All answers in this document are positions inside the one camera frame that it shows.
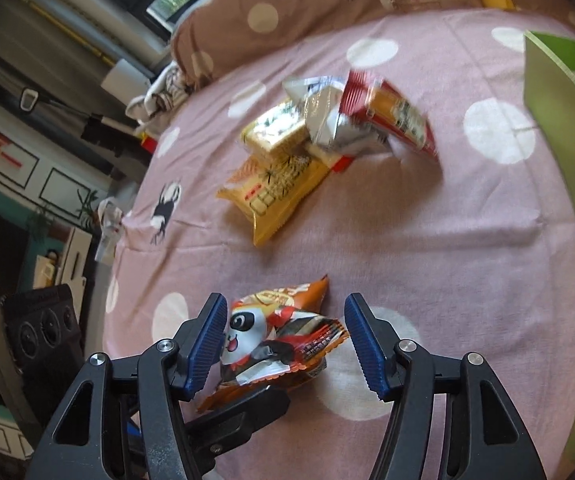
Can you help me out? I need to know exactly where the black appliance with round dials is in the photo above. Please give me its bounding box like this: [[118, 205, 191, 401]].
[[0, 284, 85, 441]]

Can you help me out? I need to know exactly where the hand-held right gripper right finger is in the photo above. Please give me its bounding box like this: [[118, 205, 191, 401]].
[[344, 292, 548, 480]]

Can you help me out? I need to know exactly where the brown polka dot bolster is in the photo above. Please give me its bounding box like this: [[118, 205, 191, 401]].
[[170, 0, 518, 83]]

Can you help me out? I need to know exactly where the printed plastic bag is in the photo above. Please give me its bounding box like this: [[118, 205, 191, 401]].
[[94, 197, 128, 263]]

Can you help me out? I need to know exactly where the green cardboard box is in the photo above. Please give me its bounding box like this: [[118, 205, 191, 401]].
[[523, 30, 575, 471]]

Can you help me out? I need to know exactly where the cream snack packet red edge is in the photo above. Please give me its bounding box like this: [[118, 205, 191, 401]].
[[307, 142, 355, 173]]

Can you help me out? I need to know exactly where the orange panda snack packet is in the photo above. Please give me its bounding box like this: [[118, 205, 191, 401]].
[[196, 275, 351, 413]]

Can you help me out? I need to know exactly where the silver snack packet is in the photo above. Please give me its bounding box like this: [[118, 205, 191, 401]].
[[282, 76, 391, 161]]

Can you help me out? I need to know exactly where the striped clothing pile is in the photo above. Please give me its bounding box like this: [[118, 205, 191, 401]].
[[126, 62, 195, 126]]

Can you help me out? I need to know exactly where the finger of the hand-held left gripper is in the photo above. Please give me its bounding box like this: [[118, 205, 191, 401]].
[[183, 393, 289, 480]]

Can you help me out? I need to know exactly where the red orange snack packet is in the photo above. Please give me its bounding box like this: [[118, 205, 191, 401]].
[[340, 69, 441, 161]]

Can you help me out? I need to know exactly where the yellow rice cracker packet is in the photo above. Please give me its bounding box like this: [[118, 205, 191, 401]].
[[216, 152, 333, 247]]

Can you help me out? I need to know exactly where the pink polka dot bed sheet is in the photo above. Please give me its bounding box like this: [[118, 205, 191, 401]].
[[102, 7, 575, 480]]

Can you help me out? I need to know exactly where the potted green plant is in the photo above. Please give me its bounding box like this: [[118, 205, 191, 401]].
[[27, 189, 99, 241]]

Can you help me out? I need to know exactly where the pale yellow biscuit packet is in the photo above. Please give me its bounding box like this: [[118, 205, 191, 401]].
[[240, 100, 313, 161]]

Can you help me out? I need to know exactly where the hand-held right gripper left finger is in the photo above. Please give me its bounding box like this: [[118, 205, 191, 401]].
[[24, 292, 229, 480]]

